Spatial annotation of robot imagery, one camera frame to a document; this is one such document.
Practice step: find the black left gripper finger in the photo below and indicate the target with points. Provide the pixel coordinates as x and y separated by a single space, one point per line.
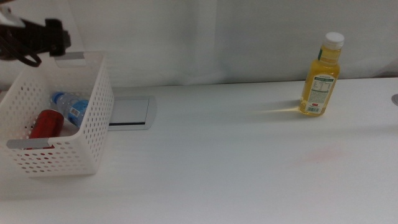
57 37

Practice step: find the clear blue-label water bottle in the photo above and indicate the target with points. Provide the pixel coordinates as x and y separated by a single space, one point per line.
76 107

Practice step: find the red cola can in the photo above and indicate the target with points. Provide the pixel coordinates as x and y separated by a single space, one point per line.
46 124

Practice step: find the yellow tea bottle white cap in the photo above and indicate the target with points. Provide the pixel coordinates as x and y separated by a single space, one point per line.
320 77

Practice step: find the white perforated plastic basket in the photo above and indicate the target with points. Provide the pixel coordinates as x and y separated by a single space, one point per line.
96 124

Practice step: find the white backdrop curtain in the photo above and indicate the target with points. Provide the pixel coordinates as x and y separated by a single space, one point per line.
248 37

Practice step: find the round silver table grommet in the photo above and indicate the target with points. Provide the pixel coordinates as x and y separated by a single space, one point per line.
395 100

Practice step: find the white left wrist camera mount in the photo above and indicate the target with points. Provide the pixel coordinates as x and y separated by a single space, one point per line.
9 18

